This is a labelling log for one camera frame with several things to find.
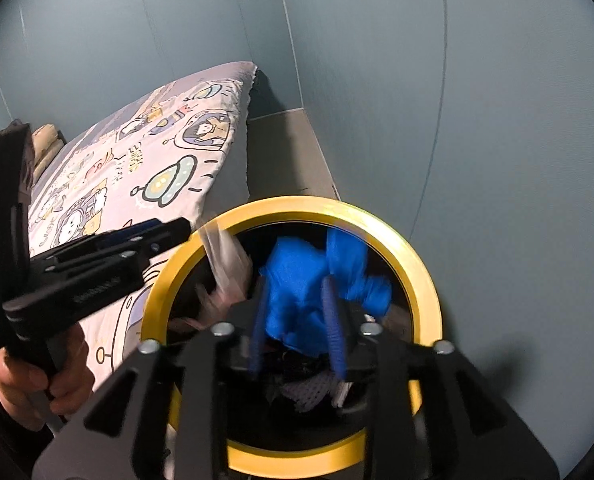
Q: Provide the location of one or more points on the person's left hand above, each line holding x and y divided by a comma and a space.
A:
74, 360

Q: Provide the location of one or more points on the blue plastic bag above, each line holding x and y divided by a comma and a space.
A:
297, 285

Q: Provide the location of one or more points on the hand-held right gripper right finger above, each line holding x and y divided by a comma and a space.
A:
333, 330

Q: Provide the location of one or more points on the yellow rimmed trash bin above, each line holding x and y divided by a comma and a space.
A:
297, 207

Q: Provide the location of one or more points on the white foam net sleeve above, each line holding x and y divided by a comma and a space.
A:
307, 392

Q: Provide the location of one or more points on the person's left forearm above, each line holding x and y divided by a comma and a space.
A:
2, 445

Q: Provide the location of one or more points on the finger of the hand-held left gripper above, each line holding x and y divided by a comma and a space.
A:
174, 232
142, 226

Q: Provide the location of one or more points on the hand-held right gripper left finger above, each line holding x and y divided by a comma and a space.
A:
258, 330

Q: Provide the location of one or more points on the printed cartoon blanket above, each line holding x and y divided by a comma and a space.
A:
177, 160

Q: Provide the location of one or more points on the white tissue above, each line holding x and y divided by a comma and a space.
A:
222, 255

